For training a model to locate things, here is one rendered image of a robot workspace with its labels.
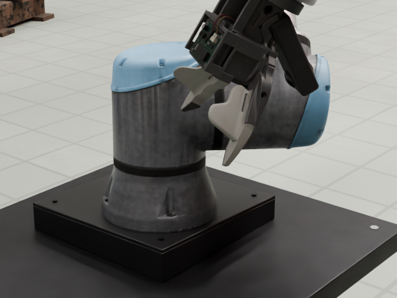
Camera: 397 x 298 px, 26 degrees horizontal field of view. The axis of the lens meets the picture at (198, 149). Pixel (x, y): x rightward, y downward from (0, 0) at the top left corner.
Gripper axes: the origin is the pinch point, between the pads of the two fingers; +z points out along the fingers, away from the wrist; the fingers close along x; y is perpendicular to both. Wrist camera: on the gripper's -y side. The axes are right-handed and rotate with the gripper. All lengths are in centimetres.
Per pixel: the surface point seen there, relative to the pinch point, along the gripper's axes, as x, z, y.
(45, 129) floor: -167, 69, -48
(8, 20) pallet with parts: -317, 79, -66
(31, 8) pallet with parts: -333, 73, -78
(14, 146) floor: -154, 73, -37
